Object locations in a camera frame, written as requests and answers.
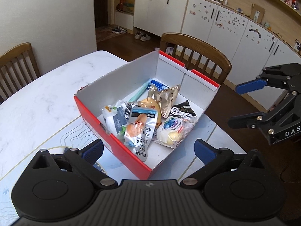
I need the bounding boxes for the red shoe box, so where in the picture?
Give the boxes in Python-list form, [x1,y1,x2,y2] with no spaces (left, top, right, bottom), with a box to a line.
[74,51,219,180]

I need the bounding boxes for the blue wafer packet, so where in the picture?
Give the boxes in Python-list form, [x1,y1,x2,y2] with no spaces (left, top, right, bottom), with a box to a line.
[146,79,169,91]

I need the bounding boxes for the wooden chair right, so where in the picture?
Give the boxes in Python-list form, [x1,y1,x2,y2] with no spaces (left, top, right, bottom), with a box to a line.
[160,32,232,85]

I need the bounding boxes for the white sneakers pair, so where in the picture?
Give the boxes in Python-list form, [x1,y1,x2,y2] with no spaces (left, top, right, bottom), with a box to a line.
[134,31,150,41]

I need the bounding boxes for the gold foil snack bag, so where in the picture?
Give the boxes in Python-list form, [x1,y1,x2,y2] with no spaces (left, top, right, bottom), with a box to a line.
[148,84,181,118]

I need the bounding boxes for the yellow duck toy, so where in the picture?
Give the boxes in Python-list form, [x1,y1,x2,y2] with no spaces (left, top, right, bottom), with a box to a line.
[139,97,162,129]

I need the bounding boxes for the clear bag black bits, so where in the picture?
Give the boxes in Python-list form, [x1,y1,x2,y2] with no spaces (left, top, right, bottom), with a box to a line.
[125,101,140,118]

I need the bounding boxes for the wooden chair far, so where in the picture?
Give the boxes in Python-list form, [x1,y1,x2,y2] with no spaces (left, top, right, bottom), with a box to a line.
[1,42,41,103]

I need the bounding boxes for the pink white bread packet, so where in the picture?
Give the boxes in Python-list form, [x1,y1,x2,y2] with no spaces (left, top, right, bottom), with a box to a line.
[153,116,194,148]

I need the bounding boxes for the wooden chair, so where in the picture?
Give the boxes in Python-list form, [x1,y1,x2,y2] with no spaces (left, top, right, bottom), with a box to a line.
[1,42,41,103]
[160,32,232,85]

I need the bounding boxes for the white usb cable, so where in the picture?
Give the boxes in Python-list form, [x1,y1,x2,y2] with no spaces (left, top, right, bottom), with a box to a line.
[169,107,195,123]

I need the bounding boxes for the white wall cupboards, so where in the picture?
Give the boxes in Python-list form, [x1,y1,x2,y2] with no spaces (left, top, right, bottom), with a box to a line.
[114,0,301,113]

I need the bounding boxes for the black sneakers pair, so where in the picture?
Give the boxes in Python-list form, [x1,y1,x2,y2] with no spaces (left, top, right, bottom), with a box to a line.
[112,27,128,34]

